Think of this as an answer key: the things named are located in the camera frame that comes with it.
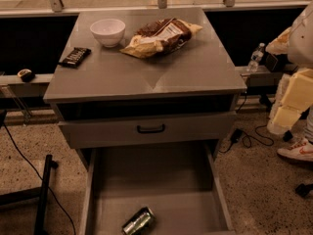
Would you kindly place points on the white red sneaker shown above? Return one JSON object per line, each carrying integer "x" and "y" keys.
{"x": 300, "y": 151}

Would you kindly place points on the small black box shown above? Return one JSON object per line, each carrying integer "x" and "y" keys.
{"x": 274, "y": 62}

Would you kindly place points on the black power adapter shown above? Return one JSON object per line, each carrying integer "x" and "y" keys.
{"x": 235, "y": 137}

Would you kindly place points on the grey drawer cabinet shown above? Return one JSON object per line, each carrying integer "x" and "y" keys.
{"x": 199, "y": 78}

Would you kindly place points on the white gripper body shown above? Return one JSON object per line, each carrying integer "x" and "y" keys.
{"x": 301, "y": 42}

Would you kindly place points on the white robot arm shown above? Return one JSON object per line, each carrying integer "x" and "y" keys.
{"x": 300, "y": 51}

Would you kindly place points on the black chocolate bar pack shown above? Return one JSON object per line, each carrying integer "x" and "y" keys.
{"x": 75, "y": 57}

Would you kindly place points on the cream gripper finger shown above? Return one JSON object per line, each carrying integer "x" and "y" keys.
{"x": 297, "y": 91}
{"x": 284, "y": 112}

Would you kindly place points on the black metal stand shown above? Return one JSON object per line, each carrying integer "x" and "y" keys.
{"x": 41, "y": 193}

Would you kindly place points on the round yellow black tape measure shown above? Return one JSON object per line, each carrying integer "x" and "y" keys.
{"x": 26, "y": 75}

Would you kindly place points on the black caster wheel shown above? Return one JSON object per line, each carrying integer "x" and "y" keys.
{"x": 303, "y": 190}

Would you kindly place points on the black drawer handle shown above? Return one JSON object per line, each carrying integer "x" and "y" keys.
{"x": 150, "y": 130}

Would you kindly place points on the white bowl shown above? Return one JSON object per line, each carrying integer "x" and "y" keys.
{"x": 108, "y": 32}

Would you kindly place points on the open grey middle drawer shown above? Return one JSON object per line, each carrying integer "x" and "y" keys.
{"x": 177, "y": 182}

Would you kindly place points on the green soda can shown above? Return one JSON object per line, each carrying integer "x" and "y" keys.
{"x": 139, "y": 222}

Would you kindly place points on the black stand leg right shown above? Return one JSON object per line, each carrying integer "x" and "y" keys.
{"x": 264, "y": 100}

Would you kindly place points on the closed grey top drawer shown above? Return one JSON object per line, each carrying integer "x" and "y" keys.
{"x": 96, "y": 133}

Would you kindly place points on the clear water bottle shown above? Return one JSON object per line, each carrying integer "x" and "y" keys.
{"x": 255, "y": 58}

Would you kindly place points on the brown chip bag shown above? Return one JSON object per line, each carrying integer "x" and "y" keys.
{"x": 160, "y": 38}

